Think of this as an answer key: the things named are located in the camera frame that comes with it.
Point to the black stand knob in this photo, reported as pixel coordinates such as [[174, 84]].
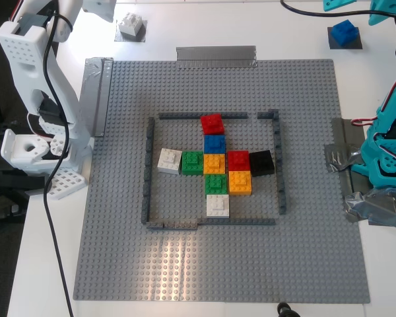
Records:
[[285, 310]]

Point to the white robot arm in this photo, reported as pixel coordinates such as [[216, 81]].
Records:
[[26, 66]]

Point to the green Lego cube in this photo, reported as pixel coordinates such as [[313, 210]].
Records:
[[216, 184], [192, 162]]

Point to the silver tape square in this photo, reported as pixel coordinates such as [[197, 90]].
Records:
[[132, 39]]

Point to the short dark grey Lego wall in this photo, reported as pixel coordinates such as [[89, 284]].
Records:
[[264, 115]]

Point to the orange Lego cube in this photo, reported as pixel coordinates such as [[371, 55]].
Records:
[[214, 163], [240, 182]]

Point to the black Lego cube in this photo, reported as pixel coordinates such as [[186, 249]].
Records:
[[261, 163]]

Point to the blue Lego cube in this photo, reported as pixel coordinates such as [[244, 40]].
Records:
[[344, 32], [214, 144]]

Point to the black table clamp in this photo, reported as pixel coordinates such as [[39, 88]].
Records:
[[6, 180]]

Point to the grey duct tape strip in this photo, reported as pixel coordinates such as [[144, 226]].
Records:
[[99, 99], [217, 56]]

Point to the grey Lego baseplate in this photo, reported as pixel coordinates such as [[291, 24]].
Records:
[[250, 264]]

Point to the white gripper fixed finger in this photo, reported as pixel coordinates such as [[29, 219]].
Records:
[[100, 8]]

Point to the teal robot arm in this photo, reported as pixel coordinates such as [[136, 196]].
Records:
[[386, 165]]

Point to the dark grey tape square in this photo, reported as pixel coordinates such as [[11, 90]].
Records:
[[358, 45]]

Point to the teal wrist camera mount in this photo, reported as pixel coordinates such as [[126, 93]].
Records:
[[333, 4]]

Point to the red Lego cube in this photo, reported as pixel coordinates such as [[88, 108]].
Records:
[[238, 160], [212, 123]]

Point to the white Lego cube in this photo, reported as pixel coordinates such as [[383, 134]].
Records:
[[169, 160], [217, 205], [130, 24]]

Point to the crumpled grey tape piece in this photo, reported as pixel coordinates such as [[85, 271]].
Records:
[[376, 208], [340, 158]]

